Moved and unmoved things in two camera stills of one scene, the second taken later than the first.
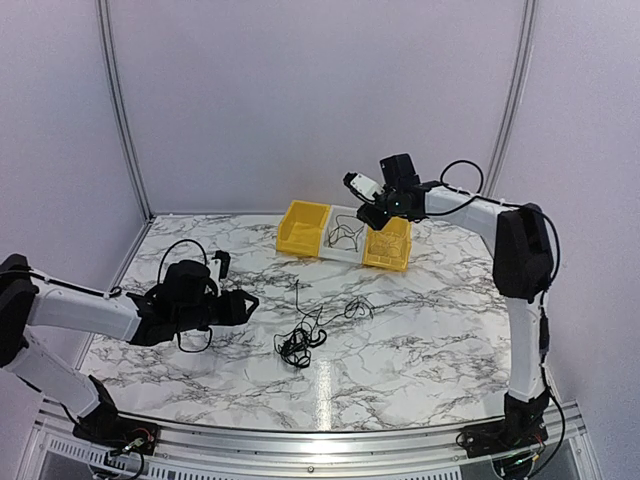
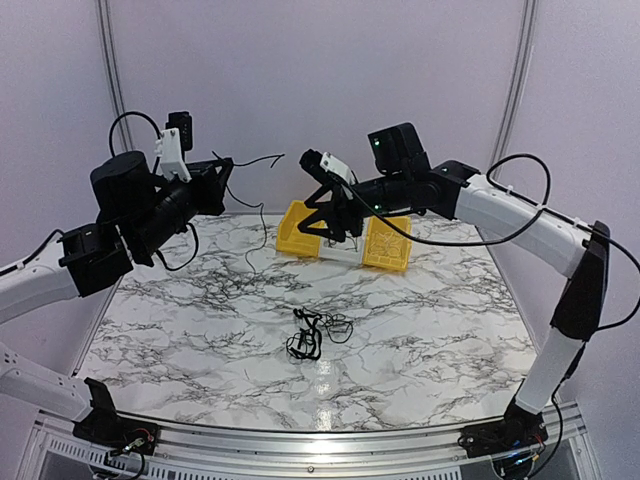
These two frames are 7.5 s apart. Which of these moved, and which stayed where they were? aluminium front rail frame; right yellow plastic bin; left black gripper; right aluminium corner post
Moved: left black gripper
Stayed: right aluminium corner post; aluminium front rail frame; right yellow plastic bin
